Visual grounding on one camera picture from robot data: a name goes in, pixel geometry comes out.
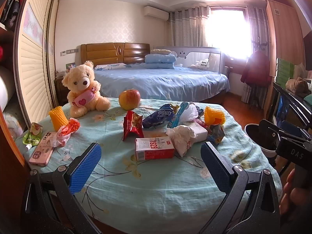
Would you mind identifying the white air conditioner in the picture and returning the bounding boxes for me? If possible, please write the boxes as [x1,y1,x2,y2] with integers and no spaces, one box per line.
[143,6,169,21]

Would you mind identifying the green drink pouch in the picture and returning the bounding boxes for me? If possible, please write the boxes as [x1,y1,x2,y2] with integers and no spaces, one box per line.
[23,123,43,151]

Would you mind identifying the cream teddy bear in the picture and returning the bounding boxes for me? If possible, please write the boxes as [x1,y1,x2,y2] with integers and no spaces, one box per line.
[62,61,111,118]

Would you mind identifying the wardrobe sliding door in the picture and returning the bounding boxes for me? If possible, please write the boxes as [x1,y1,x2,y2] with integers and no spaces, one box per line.
[13,0,59,126]

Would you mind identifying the white foam block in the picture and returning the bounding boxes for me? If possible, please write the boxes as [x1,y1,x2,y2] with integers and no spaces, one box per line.
[189,123,208,143]

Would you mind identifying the white foam fruit net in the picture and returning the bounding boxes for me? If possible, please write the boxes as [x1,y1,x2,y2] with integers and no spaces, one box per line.
[179,103,198,123]

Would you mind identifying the television screen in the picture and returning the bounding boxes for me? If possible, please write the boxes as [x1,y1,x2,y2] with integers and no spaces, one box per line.
[304,31,312,70]

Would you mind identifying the green boxes stack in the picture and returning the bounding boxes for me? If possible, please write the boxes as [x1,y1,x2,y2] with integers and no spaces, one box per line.
[275,58,295,89]

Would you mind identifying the white tissue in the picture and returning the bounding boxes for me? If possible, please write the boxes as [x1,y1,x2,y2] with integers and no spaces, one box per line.
[166,125,195,157]

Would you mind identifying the grey curtains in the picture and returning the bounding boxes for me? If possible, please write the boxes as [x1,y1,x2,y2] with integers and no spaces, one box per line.
[170,4,270,105]

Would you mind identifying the dark blue snack bag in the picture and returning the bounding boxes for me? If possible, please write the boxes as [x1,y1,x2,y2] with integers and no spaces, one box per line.
[142,104,180,128]

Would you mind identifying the yellow foam fruit net left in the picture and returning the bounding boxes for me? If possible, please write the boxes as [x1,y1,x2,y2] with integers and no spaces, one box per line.
[49,106,69,132]

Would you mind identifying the round black trash bin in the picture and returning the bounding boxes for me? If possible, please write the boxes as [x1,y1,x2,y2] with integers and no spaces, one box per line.
[244,123,277,159]

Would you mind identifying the red orange plastic wrapper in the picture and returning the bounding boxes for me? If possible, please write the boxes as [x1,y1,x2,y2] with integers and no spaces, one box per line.
[51,118,80,147]

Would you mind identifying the wooden headboard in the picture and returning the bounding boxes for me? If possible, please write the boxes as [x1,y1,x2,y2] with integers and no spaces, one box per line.
[80,42,150,68]

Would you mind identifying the red snack bag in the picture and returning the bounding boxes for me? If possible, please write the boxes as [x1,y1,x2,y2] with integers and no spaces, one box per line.
[123,110,144,140]

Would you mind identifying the brown plush toy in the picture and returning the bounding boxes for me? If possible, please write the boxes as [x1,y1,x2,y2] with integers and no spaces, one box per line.
[285,77,311,95]

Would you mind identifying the dark red hanging jacket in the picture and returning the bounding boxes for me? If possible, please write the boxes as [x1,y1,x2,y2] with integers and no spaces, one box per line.
[241,50,271,88]

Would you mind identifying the person's right hand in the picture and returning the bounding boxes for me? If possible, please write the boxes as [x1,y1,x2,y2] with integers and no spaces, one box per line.
[279,168,311,215]

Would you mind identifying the blue toothbrush blister pack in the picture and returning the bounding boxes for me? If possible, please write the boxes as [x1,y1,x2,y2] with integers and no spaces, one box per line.
[167,102,189,128]

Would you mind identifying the orange foam fruit net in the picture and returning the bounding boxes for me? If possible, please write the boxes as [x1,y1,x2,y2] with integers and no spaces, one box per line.
[204,106,226,126]

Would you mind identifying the blue folded pillows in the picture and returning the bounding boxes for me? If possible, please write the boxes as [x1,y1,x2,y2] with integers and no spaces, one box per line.
[143,49,177,69]

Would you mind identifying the red yellow apple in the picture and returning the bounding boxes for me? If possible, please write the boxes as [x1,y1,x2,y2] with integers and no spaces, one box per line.
[118,89,141,110]

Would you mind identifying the red white 1928 carton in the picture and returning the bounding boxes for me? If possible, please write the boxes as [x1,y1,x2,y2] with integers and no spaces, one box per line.
[135,136,175,161]

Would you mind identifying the light green floral bedsheet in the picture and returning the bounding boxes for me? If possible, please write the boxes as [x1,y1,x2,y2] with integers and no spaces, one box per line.
[15,97,283,234]

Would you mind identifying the pink candy wrapper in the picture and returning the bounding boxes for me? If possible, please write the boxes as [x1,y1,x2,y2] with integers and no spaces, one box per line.
[194,118,208,128]

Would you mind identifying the blue silver wrapper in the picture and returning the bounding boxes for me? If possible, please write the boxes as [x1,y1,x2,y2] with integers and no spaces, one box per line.
[206,124,225,146]

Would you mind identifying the white bed guard rail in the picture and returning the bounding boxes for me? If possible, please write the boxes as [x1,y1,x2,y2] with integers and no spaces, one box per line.
[154,46,225,74]

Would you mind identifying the black glossy tv cabinet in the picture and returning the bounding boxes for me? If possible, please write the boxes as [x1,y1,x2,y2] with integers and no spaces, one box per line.
[264,83,311,138]

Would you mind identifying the wooden nightstand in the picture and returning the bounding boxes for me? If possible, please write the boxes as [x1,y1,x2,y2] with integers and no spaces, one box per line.
[54,76,69,106]

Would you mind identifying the large bed blue cover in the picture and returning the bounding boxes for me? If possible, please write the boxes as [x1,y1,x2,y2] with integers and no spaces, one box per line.
[94,63,230,102]

